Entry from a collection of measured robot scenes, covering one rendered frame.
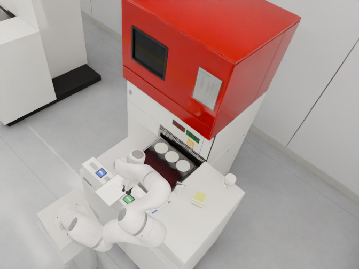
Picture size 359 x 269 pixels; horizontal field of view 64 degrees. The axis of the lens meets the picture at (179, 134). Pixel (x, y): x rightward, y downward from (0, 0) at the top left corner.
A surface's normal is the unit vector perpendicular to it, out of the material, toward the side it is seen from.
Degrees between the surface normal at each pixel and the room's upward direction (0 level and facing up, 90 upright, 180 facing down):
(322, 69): 90
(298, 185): 0
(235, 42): 0
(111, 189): 0
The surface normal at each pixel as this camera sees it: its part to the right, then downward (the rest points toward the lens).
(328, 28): -0.66, 0.51
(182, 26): 0.13, -0.64
